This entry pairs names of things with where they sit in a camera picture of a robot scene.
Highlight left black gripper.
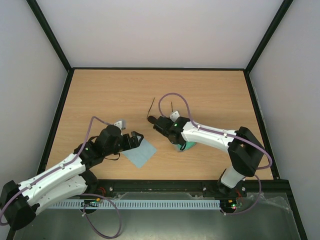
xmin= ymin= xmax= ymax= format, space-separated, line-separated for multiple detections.
xmin=104 ymin=131 xmax=144 ymax=156

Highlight light blue cleaning cloth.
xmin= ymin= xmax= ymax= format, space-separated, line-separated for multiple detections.
xmin=122 ymin=139 xmax=157 ymax=169

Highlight grey glasses case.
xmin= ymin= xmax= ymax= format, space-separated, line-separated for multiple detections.
xmin=175 ymin=141 xmax=197 ymax=152

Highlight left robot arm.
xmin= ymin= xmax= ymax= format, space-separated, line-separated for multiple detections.
xmin=0 ymin=125 xmax=144 ymax=231

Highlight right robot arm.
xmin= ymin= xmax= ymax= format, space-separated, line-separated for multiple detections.
xmin=147 ymin=116 xmax=264 ymax=196

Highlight dark round sunglasses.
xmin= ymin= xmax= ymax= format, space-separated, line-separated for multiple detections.
xmin=145 ymin=97 xmax=173 ymax=121

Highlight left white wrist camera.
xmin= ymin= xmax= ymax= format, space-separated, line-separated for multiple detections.
xmin=113 ymin=119 xmax=127 ymax=130

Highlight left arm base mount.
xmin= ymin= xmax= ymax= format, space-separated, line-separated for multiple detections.
xmin=67 ymin=180 xmax=115 ymax=201

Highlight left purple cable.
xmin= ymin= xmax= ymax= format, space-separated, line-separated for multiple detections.
xmin=0 ymin=116 xmax=123 ymax=238

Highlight purple cable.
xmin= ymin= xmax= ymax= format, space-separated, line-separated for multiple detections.
xmin=158 ymin=92 xmax=273 ymax=216
xmin=0 ymin=116 xmax=123 ymax=238

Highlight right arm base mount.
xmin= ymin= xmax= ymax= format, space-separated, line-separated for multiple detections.
xmin=202 ymin=180 xmax=247 ymax=200

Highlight light blue slotted cable duct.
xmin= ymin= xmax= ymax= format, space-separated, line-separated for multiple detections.
xmin=49 ymin=199 xmax=221 ymax=210

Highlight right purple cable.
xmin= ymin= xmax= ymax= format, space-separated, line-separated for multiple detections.
xmin=158 ymin=92 xmax=273 ymax=216

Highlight black aluminium frame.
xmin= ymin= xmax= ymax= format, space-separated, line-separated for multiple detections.
xmin=0 ymin=0 xmax=320 ymax=240

